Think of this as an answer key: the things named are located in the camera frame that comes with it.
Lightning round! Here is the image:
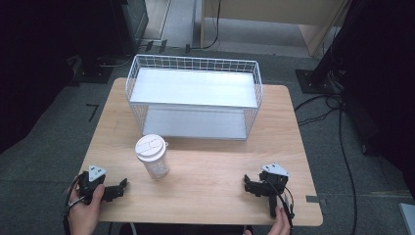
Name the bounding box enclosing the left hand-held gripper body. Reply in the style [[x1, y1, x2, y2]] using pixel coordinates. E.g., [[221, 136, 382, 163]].
[[78, 164, 109, 206]]

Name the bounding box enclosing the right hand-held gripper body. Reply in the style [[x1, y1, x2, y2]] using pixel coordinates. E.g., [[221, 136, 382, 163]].
[[258, 162, 291, 218]]

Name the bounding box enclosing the person's left hand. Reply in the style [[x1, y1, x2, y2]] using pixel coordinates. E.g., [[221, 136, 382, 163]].
[[68, 183, 107, 235]]

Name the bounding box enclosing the person's right hand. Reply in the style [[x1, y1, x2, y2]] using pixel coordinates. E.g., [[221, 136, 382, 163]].
[[244, 206, 292, 235]]

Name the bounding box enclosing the grey tape strip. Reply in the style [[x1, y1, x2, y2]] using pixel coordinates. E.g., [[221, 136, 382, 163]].
[[304, 195, 328, 207]]

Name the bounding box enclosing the white lidded paper cup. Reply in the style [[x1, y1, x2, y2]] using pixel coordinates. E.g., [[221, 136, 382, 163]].
[[134, 133, 170, 180]]

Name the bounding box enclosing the dark stand foot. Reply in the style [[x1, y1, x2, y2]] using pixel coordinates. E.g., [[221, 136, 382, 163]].
[[66, 54, 117, 85]]

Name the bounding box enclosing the black curtain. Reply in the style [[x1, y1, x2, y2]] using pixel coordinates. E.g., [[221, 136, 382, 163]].
[[309, 0, 415, 190], [0, 0, 125, 156]]

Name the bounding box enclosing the pale flat panel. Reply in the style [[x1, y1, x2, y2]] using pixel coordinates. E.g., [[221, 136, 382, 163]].
[[397, 202, 415, 235]]

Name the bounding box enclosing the black computer case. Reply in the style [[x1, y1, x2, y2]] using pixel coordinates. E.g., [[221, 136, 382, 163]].
[[110, 0, 150, 57]]

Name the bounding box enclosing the light wooden cabinet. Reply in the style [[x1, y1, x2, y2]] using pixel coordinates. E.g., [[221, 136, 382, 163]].
[[200, 0, 352, 59]]

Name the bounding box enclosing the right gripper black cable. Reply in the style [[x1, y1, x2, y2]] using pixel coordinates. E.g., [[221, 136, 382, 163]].
[[265, 178, 296, 229]]

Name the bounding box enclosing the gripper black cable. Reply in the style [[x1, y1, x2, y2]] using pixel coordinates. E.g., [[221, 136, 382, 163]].
[[265, 178, 296, 229], [62, 173, 86, 235]]

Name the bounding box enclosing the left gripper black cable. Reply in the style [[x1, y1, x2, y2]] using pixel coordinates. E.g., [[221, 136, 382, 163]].
[[62, 173, 86, 235]]

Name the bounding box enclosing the black floor cable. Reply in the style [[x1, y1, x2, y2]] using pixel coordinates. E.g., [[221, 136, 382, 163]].
[[293, 93, 359, 235]]

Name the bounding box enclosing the black stand base plate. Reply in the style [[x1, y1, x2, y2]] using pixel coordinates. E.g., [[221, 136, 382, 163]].
[[295, 68, 345, 96]]

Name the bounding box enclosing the white wire two-tier shelf rack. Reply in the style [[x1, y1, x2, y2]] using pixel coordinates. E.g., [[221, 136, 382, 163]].
[[124, 54, 264, 142]]

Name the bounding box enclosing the thin black hanging cable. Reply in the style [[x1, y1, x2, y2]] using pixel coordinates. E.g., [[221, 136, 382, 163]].
[[185, 0, 222, 55]]

